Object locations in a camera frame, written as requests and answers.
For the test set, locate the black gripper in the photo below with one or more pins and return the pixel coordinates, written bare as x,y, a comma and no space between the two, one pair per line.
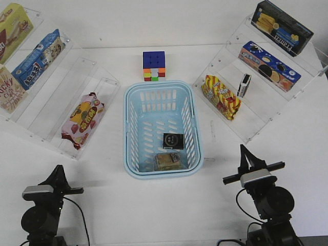
57,180
250,163

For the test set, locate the black white tissue pack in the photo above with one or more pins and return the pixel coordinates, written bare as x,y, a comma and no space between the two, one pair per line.
243,86
173,141

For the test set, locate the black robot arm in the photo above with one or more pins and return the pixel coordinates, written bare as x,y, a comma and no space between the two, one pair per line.
41,221
273,203

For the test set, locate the light blue plastic basket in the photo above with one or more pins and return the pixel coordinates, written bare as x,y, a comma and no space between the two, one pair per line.
161,130

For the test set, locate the pink yellow snack bag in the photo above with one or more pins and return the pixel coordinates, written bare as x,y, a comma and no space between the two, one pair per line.
83,120

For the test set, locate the red yellow striped snack bag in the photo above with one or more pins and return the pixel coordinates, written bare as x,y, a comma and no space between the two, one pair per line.
221,97

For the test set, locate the clear acrylic right shelf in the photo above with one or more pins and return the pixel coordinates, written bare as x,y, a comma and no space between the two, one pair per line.
263,99

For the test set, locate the clear acrylic shelf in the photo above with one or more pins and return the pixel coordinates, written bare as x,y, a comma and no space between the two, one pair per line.
263,99
54,96

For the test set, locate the clear acrylic left shelf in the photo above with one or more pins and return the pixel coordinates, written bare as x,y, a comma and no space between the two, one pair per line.
54,96

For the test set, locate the beige Pocky box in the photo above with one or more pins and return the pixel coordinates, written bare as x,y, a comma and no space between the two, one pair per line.
12,93

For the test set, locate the blue sandwich cookie box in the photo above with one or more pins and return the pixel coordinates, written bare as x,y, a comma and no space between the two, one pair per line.
269,66

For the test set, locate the blue cookie bag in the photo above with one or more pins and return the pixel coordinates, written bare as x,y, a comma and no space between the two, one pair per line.
42,56

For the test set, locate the black wafer box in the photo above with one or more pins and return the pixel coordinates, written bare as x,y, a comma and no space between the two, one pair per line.
288,33

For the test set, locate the multicolour puzzle cube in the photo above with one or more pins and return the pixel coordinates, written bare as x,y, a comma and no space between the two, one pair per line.
154,65

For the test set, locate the yellow green snack box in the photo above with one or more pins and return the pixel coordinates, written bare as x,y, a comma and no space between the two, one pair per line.
15,27

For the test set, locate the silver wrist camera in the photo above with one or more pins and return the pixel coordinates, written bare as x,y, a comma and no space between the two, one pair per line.
256,176
29,190

